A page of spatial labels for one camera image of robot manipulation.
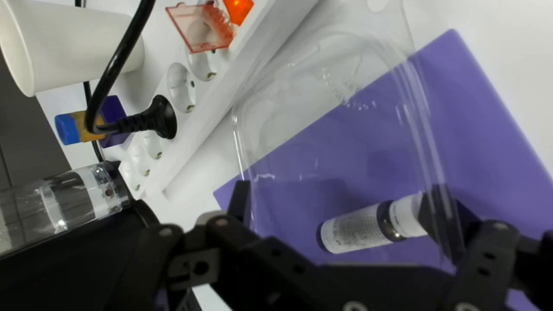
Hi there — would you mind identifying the loose white tube black cap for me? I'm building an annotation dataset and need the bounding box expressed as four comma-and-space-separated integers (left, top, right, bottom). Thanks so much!
318, 192, 427, 254

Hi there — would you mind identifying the white power strip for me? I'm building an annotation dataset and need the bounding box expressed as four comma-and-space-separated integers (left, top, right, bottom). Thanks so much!
121, 0, 318, 199

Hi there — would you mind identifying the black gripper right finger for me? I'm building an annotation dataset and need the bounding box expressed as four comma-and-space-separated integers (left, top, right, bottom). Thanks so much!
417, 185, 481, 265

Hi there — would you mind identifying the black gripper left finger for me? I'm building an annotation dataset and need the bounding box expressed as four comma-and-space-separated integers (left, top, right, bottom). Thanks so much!
228, 182, 251, 225

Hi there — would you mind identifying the purple paper sheet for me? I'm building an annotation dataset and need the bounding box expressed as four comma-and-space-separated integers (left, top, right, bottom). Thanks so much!
213, 28, 553, 311

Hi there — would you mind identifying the white paper cup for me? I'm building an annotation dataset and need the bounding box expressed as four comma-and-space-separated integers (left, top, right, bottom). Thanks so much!
0, 0, 130, 97

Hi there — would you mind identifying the clear water tank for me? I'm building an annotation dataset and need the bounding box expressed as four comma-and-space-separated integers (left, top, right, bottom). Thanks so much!
0, 163, 131, 258

